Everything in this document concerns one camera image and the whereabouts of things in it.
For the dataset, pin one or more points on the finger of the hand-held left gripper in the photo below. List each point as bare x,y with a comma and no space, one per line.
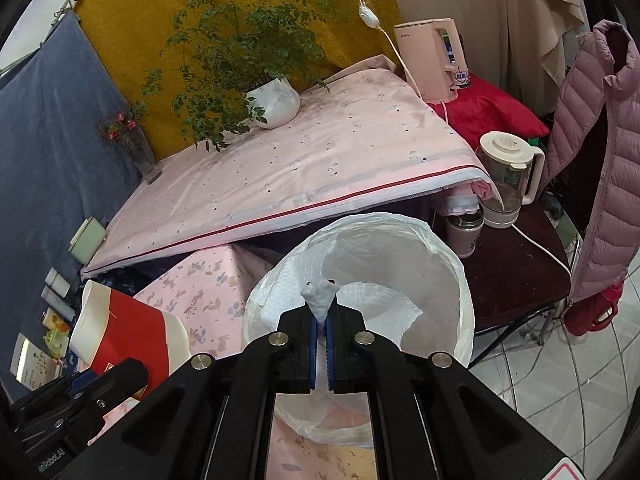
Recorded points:
45,402
125,377

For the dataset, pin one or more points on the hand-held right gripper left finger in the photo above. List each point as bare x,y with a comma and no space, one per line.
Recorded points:
314,355

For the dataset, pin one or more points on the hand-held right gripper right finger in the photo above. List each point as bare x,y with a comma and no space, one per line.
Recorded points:
329,355

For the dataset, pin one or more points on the tall red paper cup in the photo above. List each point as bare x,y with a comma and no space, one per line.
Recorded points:
130,330

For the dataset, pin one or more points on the white paper towel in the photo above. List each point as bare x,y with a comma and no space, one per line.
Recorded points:
375,305

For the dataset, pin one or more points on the white bin with plastic liner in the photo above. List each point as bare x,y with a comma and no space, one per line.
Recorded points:
440,280

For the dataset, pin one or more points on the white picture card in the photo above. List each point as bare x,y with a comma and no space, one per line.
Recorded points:
35,362

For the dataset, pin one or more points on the green small box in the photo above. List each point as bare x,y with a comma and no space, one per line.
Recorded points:
56,342

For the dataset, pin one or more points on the yellow and white small box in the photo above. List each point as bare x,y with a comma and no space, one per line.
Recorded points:
55,321

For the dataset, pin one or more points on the white cosmetic tube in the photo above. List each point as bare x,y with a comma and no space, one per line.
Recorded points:
57,302

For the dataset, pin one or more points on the white cosmetic jar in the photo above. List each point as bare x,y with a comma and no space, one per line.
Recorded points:
57,282

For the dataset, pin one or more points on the pale green tissue box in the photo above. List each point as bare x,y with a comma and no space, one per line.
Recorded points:
87,240

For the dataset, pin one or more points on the dark brown small table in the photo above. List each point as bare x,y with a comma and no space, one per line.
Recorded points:
510,285

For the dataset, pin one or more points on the pink sheet with red stripe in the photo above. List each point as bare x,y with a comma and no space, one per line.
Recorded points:
300,160

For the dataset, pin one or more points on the glass vase with pink flowers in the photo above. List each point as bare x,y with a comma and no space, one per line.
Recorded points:
142,157

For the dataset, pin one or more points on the blue backdrop cloth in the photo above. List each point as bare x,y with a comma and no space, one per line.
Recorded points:
50,160

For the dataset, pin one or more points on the green plant in white pot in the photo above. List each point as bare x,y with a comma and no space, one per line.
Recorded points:
272,100

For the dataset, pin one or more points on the red plastic jug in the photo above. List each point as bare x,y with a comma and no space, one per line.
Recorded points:
595,310

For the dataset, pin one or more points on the red cloth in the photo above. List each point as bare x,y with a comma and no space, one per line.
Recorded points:
485,110

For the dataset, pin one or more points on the blue and white mug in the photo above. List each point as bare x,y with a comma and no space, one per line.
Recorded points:
461,77

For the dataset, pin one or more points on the pink water dispenser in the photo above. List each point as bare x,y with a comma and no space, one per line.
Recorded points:
425,55

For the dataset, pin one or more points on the pink puffer jacket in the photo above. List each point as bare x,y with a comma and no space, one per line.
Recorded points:
595,160

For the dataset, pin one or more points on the yellow backdrop cloth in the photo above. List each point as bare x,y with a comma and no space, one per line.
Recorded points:
130,35

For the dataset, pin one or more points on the beige curtain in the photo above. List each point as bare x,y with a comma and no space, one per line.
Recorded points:
500,10

